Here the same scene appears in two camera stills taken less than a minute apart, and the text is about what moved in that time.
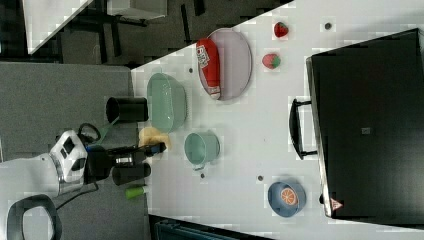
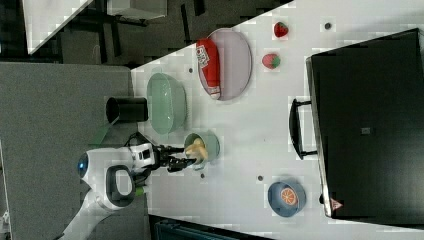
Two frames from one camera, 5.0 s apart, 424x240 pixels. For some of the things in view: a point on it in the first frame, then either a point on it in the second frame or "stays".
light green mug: [201, 148] stays
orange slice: [289, 196] stays
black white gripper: [76, 164] → [149, 156]
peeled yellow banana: [152, 136] → [197, 151]
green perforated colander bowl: [166, 102] stays
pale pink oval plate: [235, 63] stays
